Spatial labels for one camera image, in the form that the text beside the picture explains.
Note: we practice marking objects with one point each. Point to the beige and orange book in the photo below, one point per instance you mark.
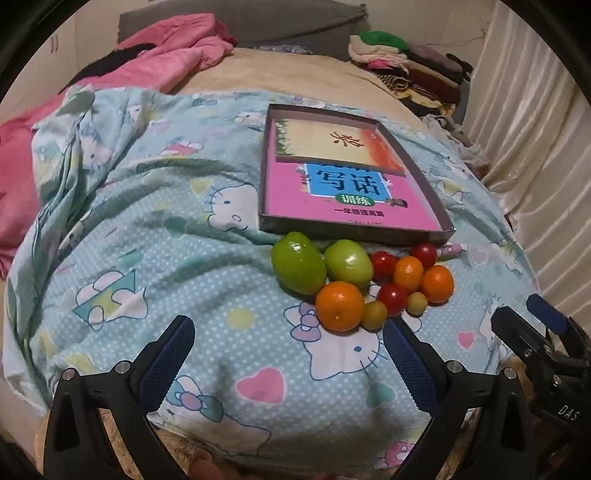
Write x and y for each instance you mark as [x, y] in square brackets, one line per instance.
[314, 138]

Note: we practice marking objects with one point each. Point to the shallow grey cardboard box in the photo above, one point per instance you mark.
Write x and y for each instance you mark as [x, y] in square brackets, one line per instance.
[351, 234]

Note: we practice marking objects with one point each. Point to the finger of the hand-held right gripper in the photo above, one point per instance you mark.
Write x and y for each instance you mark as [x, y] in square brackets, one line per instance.
[547, 314]
[517, 330]

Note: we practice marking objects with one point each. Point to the white wardrobe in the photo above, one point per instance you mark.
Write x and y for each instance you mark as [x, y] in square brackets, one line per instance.
[69, 50]

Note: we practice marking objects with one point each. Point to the beige bed sheet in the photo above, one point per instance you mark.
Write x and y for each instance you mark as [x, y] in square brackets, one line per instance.
[300, 78]

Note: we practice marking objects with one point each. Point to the grey padded headboard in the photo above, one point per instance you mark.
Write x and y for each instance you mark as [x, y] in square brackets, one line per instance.
[277, 23]

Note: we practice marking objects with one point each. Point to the light blue printed blanket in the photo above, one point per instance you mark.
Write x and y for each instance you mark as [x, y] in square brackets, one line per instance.
[184, 277]

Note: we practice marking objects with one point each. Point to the black garment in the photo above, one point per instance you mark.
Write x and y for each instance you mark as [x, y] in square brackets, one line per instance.
[106, 62]

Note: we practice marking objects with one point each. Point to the small orange mandarin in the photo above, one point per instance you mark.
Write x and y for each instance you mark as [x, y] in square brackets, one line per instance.
[437, 284]
[339, 307]
[408, 273]

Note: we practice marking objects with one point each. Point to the red cherry tomato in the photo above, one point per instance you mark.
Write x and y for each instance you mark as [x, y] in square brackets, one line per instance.
[382, 265]
[391, 299]
[424, 254]

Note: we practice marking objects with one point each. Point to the pink quilt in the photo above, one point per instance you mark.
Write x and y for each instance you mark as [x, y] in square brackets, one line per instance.
[175, 60]

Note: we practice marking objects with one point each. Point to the pile of folded clothes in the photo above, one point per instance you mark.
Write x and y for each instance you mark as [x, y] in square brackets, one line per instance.
[415, 69]

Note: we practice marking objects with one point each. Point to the blue patterned pillow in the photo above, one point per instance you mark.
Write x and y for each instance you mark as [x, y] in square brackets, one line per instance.
[281, 47]

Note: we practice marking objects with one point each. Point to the pink book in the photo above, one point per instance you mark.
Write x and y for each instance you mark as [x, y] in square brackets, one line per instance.
[286, 194]

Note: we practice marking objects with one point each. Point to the cream curtain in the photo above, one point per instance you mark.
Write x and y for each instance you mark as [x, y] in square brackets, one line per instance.
[531, 161]

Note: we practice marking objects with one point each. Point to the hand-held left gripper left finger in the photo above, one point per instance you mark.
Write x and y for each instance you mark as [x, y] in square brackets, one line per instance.
[168, 364]

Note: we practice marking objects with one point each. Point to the small yellowish longan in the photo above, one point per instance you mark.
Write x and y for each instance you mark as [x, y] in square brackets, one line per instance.
[374, 315]
[417, 303]

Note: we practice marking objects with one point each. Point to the green jujube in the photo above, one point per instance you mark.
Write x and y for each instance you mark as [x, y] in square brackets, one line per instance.
[348, 262]
[298, 263]

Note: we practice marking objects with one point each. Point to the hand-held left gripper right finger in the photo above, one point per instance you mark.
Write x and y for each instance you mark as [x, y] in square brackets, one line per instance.
[411, 364]

